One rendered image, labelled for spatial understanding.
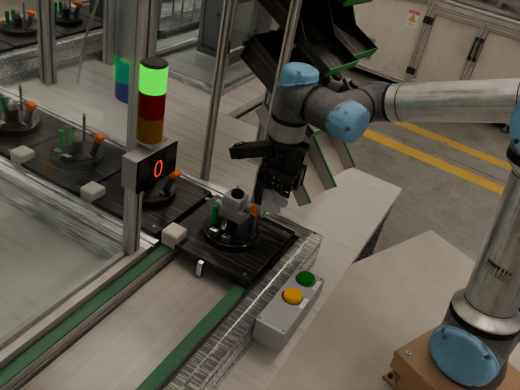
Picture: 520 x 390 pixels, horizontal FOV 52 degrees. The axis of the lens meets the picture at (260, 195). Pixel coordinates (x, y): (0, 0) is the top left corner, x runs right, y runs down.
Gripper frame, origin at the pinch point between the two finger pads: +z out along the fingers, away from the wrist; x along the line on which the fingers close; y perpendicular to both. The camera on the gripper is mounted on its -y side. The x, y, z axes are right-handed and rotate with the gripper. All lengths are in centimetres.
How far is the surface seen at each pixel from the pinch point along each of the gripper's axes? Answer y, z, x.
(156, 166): -15.3, -13.7, -19.6
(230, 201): -6.9, -0.3, -2.2
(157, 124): -15.6, -23.0, -19.9
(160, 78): -15.6, -32.1, -20.0
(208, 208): -16.2, 10.3, 5.0
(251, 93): -57, 21, 101
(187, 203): -21.3, 10.2, 2.9
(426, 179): 12, 107, 257
